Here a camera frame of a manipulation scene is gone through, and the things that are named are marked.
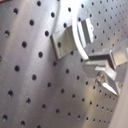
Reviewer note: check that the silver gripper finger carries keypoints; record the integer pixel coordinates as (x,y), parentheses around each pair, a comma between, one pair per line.
(104,75)
(101,55)

